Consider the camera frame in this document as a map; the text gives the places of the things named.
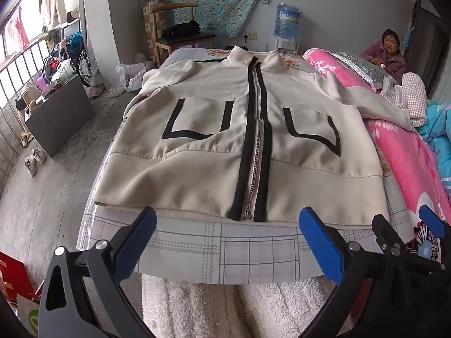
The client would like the pale fleece garment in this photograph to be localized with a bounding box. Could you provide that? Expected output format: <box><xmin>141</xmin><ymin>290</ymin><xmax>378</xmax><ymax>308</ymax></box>
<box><xmin>141</xmin><ymin>275</ymin><xmax>353</xmax><ymax>338</ymax></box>

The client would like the bed with floral checked sheet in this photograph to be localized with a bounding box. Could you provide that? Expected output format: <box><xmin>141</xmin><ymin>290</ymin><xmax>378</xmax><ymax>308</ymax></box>
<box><xmin>80</xmin><ymin>47</ymin><xmax>413</xmax><ymax>286</ymax></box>

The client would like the hanging beige garment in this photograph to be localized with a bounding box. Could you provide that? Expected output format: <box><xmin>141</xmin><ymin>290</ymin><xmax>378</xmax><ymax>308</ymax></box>
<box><xmin>40</xmin><ymin>0</ymin><xmax>67</xmax><ymax>25</ymax></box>

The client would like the wheelchair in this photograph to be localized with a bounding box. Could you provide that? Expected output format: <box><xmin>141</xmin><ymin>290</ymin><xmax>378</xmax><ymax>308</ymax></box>
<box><xmin>68</xmin><ymin>32</ymin><xmax>93</xmax><ymax>87</ymax></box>

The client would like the hanging pink garment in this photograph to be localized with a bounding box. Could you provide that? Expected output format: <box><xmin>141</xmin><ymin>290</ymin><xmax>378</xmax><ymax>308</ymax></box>
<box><xmin>7</xmin><ymin>10</ymin><xmax>30</xmax><ymax>48</ymax></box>

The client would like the lace trimmed pillow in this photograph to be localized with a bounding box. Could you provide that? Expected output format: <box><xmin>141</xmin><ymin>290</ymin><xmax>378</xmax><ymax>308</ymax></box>
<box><xmin>333</xmin><ymin>52</ymin><xmax>392</xmax><ymax>90</ymax></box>

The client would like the cream jacket with black trim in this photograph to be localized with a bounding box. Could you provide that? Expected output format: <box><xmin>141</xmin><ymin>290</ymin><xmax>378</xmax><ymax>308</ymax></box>
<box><xmin>94</xmin><ymin>45</ymin><xmax>418</xmax><ymax>229</ymax></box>

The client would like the grey cabinet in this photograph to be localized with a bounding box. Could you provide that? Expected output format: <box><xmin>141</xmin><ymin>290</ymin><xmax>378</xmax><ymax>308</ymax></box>
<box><xmin>24</xmin><ymin>74</ymin><xmax>96</xmax><ymax>158</ymax></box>

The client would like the window railing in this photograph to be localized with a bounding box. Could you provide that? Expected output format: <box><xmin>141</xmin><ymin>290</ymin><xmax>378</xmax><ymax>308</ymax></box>
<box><xmin>0</xmin><ymin>35</ymin><xmax>50</xmax><ymax>180</ymax></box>

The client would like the black bag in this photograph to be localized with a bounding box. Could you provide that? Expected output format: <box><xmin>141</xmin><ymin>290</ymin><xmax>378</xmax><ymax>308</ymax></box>
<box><xmin>163</xmin><ymin>20</ymin><xmax>201</xmax><ymax>41</ymax></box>

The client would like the checked cloth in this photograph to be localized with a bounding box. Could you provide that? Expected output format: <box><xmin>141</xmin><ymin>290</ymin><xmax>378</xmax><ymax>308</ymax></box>
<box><xmin>381</xmin><ymin>72</ymin><xmax>428</xmax><ymax>127</ymax></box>

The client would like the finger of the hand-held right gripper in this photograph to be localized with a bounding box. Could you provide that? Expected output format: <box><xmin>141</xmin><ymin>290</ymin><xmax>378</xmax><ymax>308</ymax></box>
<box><xmin>372</xmin><ymin>213</ymin><xmax>403</xmax><ymax>251</ymax></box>
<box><xmin>419</xmin><ymin>205</ymin><xmax>451</xmax><ymax>254</ymax></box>

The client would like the wooden chair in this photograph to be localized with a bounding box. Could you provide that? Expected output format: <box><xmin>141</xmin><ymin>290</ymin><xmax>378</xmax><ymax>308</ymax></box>
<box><xmin>147</xmin><ymin>2</ymin><xmax>216</xmax><ymax>67</ymax></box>

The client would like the pink floral quilt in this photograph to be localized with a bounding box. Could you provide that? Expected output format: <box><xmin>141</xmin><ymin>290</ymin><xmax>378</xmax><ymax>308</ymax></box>
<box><xmin>302</xmin><ymin>47</ymin><xmax>451</xmax><ymax>264</ymax></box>

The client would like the patterned cardboard box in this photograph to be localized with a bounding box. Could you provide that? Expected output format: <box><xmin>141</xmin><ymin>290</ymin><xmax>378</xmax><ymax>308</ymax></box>
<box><xmin>142</xmin><ymin>2</ymin><xmax>166</xmax><ymax>62</ymax></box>

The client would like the dark wooden door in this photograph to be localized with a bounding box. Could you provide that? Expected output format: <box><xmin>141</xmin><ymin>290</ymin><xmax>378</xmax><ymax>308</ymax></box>
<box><xmin>405</xmin><ymin>0</ymin><xmax>445</xmax><ymax>95</ymax></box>

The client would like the red box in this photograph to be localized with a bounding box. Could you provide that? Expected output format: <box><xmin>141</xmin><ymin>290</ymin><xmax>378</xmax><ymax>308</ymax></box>
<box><xmin>0</xmin><ymin>252</ymin><xmax>41</xmax><ymax>303</ymax></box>

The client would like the white water dispenser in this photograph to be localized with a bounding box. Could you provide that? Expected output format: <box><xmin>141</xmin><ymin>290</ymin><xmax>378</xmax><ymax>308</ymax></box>
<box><xmin>275</xmin><ymin>39</ymin><xmax>300</xmax><ymax>55</ymax></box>

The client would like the white plastic bag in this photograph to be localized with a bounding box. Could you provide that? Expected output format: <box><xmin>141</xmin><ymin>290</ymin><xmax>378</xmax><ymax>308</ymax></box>
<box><xmin>116</xmin><ymin>61</ymin><xmax>156</xmax><ymax>92</ymax></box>

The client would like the blue patterned quilt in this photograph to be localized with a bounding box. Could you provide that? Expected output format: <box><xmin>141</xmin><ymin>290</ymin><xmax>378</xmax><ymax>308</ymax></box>
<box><xmin>417</xmin><ymin>102</ymin><xmax>451</xmax><ymax>187</ymax></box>

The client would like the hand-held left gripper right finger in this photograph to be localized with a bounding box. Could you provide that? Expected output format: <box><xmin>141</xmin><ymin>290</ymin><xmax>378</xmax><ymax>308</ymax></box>
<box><xmin>298</xmin><ymin>207</ymin><xmax>414</xmax><ymax>338</ymax></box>

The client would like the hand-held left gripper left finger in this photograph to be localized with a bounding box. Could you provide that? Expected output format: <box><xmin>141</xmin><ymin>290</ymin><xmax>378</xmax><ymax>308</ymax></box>
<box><xmin>38</xmin><ymin>206</ymin><xmax>157</xmax><ymax>338</ymax></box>

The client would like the green and white bag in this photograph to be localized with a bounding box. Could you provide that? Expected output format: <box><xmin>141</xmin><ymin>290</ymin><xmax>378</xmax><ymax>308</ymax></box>
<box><xmin>16</xmin><ymin>294</ymin><xmax>41</xmax><ymax>338</ymax></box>

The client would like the blue water bottle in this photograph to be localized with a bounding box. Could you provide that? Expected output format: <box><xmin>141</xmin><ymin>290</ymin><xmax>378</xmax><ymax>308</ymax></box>
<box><xmin>273</xmin><ymin>3</ymin><xmax>303</xmax><ymax>41</ymax></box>

